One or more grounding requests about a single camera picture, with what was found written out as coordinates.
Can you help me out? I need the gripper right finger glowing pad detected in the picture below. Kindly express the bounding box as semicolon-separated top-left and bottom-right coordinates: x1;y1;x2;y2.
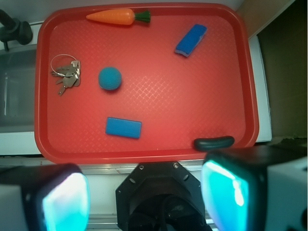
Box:
201;145;308;231

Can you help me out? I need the orange toy carrot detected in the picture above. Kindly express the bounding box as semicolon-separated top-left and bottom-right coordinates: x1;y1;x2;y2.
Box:
86;9;151;26

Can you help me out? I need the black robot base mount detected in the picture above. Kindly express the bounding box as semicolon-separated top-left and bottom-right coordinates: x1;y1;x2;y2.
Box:
115;162;211;231

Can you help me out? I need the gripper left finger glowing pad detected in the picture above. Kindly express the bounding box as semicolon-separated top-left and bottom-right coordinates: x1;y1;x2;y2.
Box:
0;164;90;231

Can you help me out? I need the blue sponge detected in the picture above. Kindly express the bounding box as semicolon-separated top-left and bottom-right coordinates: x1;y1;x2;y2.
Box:
175;24;207;57

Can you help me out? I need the grey sink basin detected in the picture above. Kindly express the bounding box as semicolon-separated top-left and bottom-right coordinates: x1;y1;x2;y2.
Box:
0;45;37;133

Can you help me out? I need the bunch of silver keys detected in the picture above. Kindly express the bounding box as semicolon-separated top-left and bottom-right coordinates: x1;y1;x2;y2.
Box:
50;54;81;96

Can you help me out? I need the dark green toy pickle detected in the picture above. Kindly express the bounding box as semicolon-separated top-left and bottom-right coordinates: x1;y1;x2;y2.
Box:
193;136;235;152

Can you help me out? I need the brown cardboard panel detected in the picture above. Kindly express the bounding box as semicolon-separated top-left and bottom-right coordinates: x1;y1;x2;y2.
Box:
257;0;308;138

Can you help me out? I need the grey sink faucet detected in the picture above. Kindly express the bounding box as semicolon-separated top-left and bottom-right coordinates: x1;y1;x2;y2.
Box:
0;10;33;51

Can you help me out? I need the teal knitted ball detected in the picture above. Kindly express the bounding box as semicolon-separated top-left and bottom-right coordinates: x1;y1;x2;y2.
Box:
99;67;122;91

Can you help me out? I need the blue rectangular block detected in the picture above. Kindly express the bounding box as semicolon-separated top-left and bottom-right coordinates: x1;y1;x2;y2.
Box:
105;117;142;139

